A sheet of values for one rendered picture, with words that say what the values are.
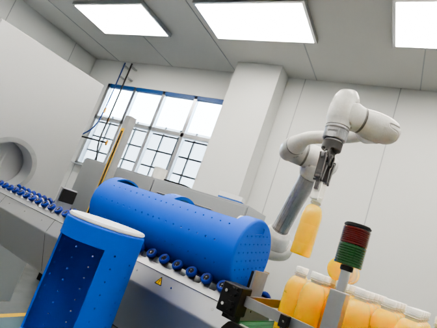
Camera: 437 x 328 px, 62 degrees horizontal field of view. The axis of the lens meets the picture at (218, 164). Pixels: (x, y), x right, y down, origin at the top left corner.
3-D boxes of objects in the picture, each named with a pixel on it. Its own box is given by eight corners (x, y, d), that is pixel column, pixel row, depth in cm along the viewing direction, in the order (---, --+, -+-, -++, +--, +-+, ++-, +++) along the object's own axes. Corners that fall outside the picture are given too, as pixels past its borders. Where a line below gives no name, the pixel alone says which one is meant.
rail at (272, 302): (290, 308, 143) (292, 300, 143) (292, 309, 142) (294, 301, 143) (242, 304, 112) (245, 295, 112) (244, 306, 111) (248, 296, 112)
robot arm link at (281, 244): (251, 243, 229) (283, 254, 231) (251, 259, 214) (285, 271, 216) (305, 136, 198) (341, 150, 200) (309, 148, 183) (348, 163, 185)
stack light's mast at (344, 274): (331, 287, 88) (348, 224, 91) (357, 297, 84) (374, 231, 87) (323, 285, 83) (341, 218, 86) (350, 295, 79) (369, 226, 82)
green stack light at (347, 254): (337, 263, 89) (343, 243, 90) (364, 271, 85) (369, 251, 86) (330, 259, 84) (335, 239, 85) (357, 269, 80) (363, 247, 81)
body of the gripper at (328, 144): (327, 144, 142) (320, 166, 141) (320, 135, 136) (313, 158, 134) (346, 146, 138) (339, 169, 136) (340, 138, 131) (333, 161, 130)
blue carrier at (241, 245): (127, 231, 200) (140, 181, 202) (261, 290, 148) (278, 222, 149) (82, 229, 177) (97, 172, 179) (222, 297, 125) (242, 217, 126)
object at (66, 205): (64, 215, 216) (75, 191, 219) (68, 217, 214) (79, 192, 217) (50, 211, 208) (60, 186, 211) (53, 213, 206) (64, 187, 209)
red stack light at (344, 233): (343, 243, 90) (347, 228, 90) (369, 251, 86) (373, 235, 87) (335, 238, 85) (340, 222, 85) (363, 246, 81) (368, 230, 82)
